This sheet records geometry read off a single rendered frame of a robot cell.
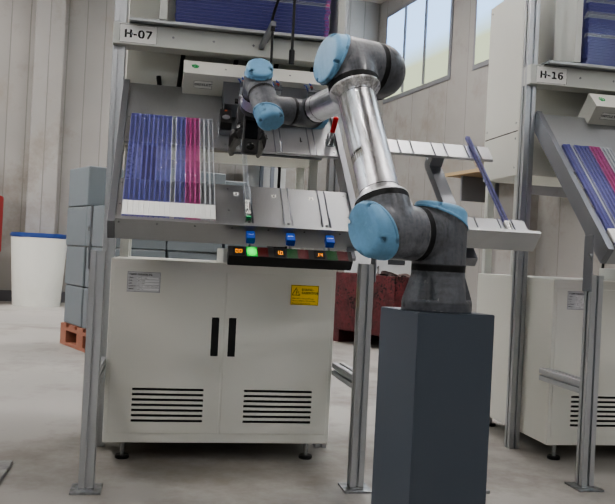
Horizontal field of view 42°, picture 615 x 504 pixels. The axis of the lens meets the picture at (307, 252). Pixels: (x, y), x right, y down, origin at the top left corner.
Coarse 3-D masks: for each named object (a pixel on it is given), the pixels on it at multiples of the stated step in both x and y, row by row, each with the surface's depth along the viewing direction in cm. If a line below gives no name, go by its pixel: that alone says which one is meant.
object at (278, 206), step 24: (120, 192) 223; (216, 192) 229; (240, 192) 231; (264, 192) 233; (288, 192) 235; (312, 192) 237; (336, 192) 239; (216, 216) 222; (240, 216) 223; (264, 216) 225; (288, 216) 227; (312, 216) 229; (336, 216) 230
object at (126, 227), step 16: (128, 224) 213; (144, 224) 214; (160, 224) 214; (176, 224) 215; (192, 224) 215; (208, 224) 216; (224, 224) 217; (240, 224) 218; (256, 224) 219; (272, 224) 220; (160, 240) 218; (176, 240) 219; (192, 240) 219; (208, 240) 220; (224, 240) 221; (240, 240) 221; (256, 240) 222; (272, 240) 222; (304, 240) 224; (320, 240) 224; (336, 240) 225
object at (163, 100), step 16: (144, 96) 260; (160, 96) 261; (176, 96) 263; (192, 96) 264; (208, 96) 266; (128, 112) 251; (144, 112) 253; (160, 112) 254; (176, 112) 256; (192, 112) 257; (208, 112) 259; (128, 128) 245; (288, 128) 260; (304, 128) 261; (224, 144) 247; (240, 144) 249; (272, 144) 252; (288, 144) 253; (304, 144) 254; (320, 144) 256
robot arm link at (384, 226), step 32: (320, 64) 180; (352, 64) 175; (384, 64) 180; (352, 96) 174; (352, 128) 172; (384, 128) 174; (352, 160) 172; (384, 160) 168; (384, 192) 163; (352, 224) 166; (384, 224) 159; (416, 224) 163; (384, 256) 163; (416, 256) 166
